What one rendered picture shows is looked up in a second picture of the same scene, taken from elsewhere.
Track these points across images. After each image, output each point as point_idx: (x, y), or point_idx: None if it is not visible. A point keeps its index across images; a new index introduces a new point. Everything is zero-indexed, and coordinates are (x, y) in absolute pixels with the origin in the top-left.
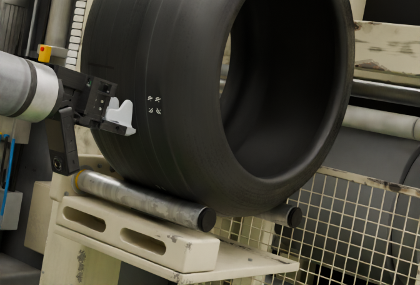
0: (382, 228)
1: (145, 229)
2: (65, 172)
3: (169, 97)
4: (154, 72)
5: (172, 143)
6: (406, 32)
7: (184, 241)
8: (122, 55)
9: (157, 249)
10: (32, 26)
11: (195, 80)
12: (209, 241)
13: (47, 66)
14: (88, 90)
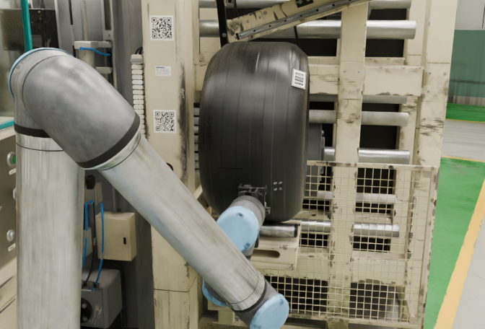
0: None
1: (261, 246)
2: (255, 246)
3: (287, 180)
4: (277, 169)
5: (286, 202)
6: None
7: (292, 247)
8: (249, 161)
9: (260, 252)
10: None
11: (299, 166)
12: (296, 240)
13: (250, 196)
14: (263, 198)
